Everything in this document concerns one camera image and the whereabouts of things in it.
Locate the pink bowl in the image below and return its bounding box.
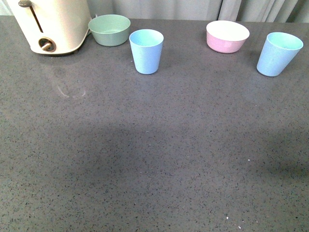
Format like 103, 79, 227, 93
206, 20, 250, 54

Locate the cream white toaster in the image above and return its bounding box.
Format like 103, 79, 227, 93
7, 0, 91, 55

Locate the green bowl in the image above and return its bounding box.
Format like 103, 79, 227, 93
88, 14, 131, 47

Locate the grey curtain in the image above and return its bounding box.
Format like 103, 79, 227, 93
0, 0, 309, 24

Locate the blue cup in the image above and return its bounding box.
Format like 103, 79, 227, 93
256, 32, 303, 77
129, 29, 164, 74

